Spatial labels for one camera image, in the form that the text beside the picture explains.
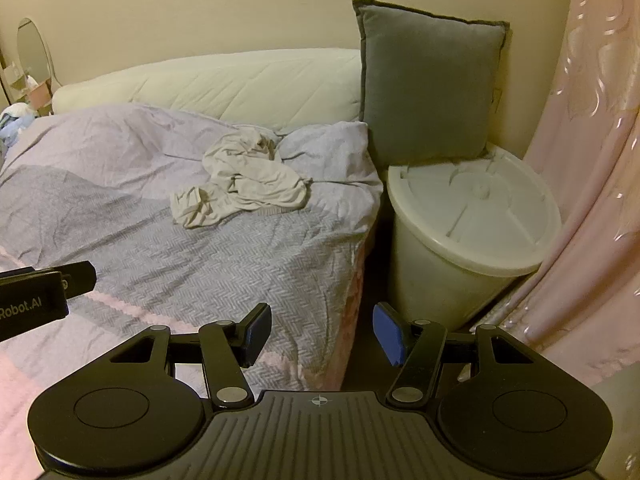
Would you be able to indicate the long white pillow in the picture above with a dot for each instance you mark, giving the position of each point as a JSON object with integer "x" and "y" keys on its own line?
{"x": 225, "y": 80}

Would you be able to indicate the white lidded bucket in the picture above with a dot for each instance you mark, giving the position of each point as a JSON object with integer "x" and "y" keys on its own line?
{"x": 440, "y": 280}

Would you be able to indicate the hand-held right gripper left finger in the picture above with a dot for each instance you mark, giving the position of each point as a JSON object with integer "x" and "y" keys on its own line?
{"x": 257, "y": 332}

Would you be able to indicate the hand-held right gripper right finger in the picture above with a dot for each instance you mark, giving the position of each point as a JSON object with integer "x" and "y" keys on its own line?
{"x": 387, "y": 332}

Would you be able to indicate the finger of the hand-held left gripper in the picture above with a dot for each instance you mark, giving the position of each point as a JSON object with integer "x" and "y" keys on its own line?
{"x": 80, "y": 277}

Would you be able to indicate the bed with pink-grey cover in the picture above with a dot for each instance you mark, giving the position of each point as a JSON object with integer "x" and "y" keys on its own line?
{"x": 125, "y": 240}

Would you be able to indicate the oval mirror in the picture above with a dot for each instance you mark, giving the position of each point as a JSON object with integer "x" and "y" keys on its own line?
{"x": 32, "y": 47}

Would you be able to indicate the pink curtain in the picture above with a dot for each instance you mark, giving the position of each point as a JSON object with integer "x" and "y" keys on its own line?
{"x": 590, "y": 160}

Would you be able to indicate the cardboard box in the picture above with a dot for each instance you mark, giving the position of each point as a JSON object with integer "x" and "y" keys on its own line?
{"x": 15, "y": 77}

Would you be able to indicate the cream garment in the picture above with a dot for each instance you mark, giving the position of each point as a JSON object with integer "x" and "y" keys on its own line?
{"x": 260, "y": 180}

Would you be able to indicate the pink box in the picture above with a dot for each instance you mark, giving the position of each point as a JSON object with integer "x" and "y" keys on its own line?
{"x": 41, "y": 96}

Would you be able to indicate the grey cushion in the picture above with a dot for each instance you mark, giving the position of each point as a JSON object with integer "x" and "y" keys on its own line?
{"x": 425, "y": 85}

